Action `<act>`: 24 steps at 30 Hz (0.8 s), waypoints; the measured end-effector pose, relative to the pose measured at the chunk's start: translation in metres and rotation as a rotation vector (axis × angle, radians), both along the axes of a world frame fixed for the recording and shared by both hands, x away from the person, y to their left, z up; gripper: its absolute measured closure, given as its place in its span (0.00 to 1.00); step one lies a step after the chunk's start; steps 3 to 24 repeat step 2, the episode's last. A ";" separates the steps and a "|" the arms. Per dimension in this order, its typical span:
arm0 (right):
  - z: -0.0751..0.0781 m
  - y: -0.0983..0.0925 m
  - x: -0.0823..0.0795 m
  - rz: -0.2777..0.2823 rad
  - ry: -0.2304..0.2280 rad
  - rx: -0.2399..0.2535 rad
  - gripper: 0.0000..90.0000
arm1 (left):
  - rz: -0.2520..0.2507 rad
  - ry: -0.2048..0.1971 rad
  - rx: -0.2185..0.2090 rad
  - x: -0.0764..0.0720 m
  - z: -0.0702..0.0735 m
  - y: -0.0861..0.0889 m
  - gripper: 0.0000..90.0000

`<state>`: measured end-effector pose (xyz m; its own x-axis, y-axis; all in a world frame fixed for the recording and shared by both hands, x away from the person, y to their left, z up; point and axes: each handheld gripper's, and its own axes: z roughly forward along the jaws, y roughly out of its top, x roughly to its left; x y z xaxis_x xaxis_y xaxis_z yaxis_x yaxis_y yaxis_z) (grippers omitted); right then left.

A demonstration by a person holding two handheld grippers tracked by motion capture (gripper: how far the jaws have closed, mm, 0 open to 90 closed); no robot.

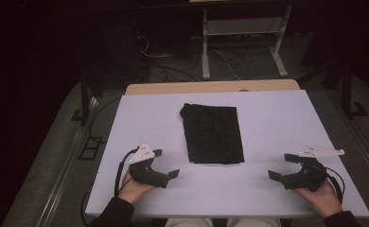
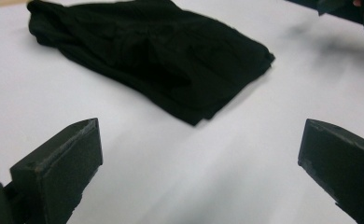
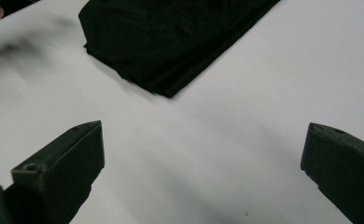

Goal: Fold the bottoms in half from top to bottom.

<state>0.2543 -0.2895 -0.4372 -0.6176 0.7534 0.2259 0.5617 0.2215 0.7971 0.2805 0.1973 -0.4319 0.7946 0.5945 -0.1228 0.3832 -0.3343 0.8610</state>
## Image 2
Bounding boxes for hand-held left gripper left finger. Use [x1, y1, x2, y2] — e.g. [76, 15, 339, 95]
[9, 117, 104, 224]

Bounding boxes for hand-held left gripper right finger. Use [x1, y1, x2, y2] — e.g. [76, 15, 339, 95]
[297, 118, 364, 224]

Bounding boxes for black pants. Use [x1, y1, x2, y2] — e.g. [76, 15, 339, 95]
[26, 0, 276, 127]

